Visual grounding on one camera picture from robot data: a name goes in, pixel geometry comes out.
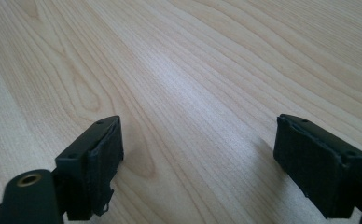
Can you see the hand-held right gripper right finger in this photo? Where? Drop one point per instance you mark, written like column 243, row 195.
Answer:
column 319, row 168

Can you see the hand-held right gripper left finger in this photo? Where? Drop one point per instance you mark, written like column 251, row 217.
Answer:
column 89, row 168

